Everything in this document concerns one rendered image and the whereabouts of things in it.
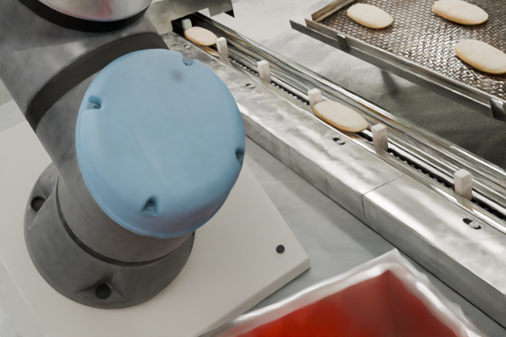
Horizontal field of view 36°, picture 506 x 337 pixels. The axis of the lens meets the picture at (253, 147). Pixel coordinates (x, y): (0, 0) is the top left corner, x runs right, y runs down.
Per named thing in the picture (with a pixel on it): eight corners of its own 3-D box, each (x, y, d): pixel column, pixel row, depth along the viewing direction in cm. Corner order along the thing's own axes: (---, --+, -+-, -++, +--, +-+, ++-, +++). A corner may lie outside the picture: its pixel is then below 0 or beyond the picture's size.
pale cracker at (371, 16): (341, 15, 115) (339, 8, 114) (362, 3, 116) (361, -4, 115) (377, 33, 107) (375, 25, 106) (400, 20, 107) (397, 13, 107)
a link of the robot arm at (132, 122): (107, 294, 58) (147, 247, 47) (16, 147, 60) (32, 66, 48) (231, 217, 64) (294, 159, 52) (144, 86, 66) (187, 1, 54)
